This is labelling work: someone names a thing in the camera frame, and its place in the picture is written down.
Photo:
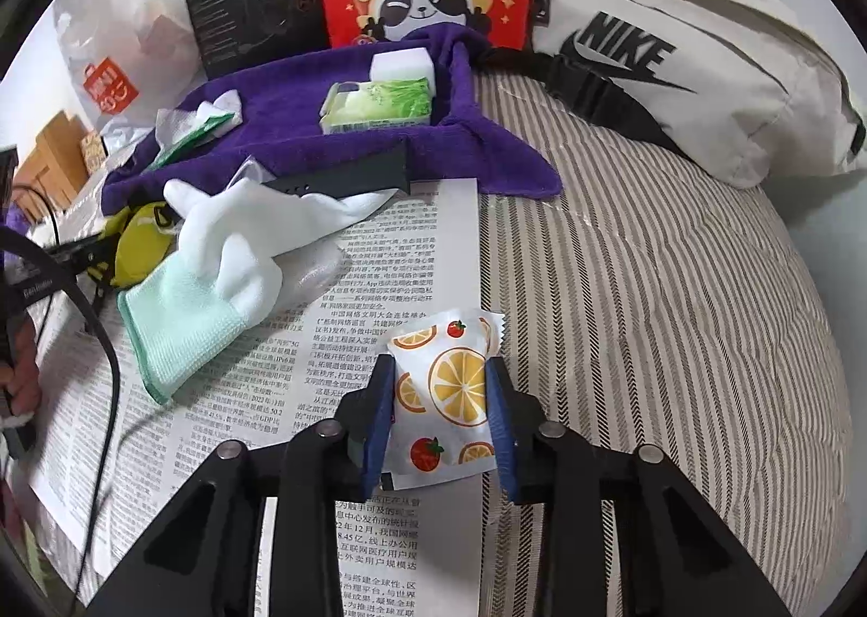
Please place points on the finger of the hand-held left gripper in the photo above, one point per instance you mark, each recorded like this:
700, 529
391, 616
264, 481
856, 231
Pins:
85, 258

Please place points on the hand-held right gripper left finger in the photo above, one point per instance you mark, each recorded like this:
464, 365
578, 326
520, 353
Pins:
379, 420

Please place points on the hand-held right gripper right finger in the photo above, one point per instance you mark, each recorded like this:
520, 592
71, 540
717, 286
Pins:
501, 427

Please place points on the fruit-print wipe packet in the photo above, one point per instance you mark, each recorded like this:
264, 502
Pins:
447, 380

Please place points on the white glove with green cuff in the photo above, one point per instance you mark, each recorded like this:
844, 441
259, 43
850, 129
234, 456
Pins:
223, 278

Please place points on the small green packet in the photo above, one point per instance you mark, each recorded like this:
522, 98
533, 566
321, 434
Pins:
196, 139

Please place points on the purple cloth tray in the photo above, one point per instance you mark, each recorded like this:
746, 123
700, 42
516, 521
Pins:
291, 136

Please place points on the green tissue packet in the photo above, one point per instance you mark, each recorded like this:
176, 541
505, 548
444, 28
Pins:
379, 109

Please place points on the white sponge block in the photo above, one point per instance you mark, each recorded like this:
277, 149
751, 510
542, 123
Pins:
399, 62

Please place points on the person's left hand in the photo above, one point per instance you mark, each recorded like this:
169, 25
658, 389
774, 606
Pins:
20, 373

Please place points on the purple fluffy cloth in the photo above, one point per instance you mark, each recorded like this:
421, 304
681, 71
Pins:
7, 261

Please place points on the patterned cardboard box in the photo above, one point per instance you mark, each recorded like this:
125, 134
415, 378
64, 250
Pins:
91, 151

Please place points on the wooden furniture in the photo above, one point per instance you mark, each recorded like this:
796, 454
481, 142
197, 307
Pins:
54, 149

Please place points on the newspaper sheet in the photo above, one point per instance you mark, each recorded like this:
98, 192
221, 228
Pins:
379, 264

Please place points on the white plastic shopping bag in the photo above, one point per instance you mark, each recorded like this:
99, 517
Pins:
135, 27

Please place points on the white waist bag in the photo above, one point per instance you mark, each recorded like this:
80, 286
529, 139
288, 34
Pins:
731, 0

